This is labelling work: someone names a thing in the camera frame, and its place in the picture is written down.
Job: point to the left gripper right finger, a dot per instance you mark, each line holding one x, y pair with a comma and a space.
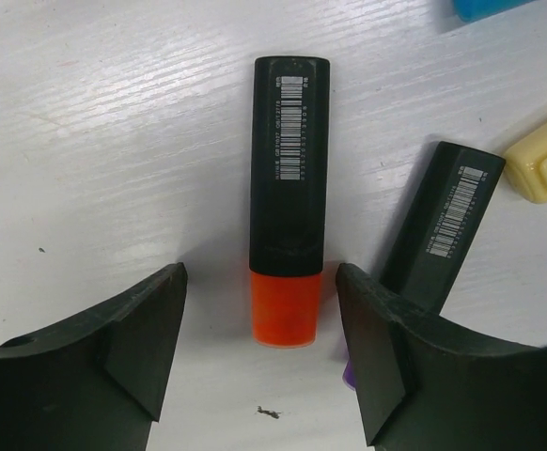
424, 382

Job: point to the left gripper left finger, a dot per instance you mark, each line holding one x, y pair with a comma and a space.
95, 380

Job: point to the purple black highlighter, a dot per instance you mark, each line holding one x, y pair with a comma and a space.
440, 226

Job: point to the orange black highlighter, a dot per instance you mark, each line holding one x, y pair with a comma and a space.
288, 188

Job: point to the pastel yellow highlighter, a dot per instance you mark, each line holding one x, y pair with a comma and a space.
526, 165

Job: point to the blue black highlighter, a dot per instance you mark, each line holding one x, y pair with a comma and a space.
474, 10

